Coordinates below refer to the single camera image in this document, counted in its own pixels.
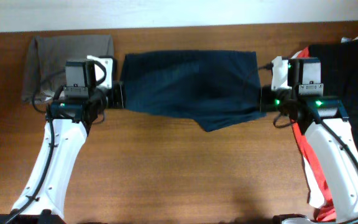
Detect navy blue shorts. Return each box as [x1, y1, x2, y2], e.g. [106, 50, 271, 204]
[121, 50, 266, 132]

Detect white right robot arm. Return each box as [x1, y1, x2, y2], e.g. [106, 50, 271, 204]
[260, 56, 358, 223]

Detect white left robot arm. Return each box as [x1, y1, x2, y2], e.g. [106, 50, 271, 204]
[0, 55, 125, 223]

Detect black garment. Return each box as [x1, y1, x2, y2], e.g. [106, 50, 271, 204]
[308, 40, 358, 150]

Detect folded grey shorts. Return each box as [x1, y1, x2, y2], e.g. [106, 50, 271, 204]
[21, 35, 114, 103]

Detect white patterned garment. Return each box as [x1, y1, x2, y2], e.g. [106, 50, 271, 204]
[341, 37, 358, 44]

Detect red garment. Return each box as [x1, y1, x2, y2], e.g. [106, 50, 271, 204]
[289, 39, 358, 222]

